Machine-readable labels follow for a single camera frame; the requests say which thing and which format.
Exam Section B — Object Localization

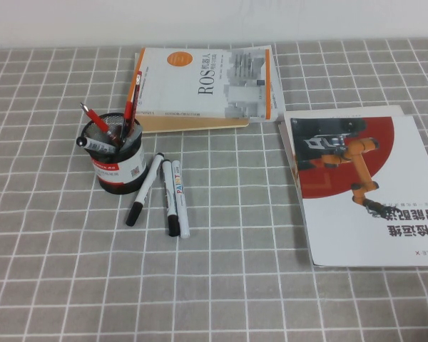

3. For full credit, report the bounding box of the thin red black pencil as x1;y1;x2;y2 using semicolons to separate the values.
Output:
123;70;143;143

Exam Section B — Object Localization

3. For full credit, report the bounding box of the tan book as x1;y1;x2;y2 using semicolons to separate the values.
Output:
133;51;251;135

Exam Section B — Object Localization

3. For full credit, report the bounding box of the red pen with silver tip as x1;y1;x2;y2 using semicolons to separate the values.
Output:
78;102;121;144

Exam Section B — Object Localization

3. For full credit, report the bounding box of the white ROS book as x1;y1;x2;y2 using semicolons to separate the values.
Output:
131;45;275;123

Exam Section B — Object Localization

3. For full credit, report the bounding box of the black mesh pen holder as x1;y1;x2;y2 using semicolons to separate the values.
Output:
82;112;146;196

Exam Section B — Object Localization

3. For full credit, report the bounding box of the white marker with black ends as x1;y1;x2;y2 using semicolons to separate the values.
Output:
125;152;165;227

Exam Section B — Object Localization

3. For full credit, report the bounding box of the white paint marker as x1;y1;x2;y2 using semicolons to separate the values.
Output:
171;160;192;239

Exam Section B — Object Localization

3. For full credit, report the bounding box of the white marker with black cap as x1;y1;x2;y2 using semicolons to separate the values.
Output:
162;159;182;238
76;135;117;154

